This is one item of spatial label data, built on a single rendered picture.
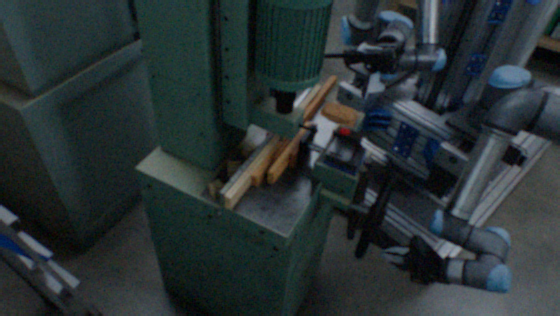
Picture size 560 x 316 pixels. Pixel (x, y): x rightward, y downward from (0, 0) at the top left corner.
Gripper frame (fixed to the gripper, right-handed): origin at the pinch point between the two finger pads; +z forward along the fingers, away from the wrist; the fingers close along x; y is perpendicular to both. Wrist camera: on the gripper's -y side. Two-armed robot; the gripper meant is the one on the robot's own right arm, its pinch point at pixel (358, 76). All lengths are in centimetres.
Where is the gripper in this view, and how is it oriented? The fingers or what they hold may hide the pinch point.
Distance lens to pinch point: 123.5
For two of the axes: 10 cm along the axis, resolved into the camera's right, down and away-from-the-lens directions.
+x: 1.9, 7.9, 5.8
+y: 8.6, 1.5, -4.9
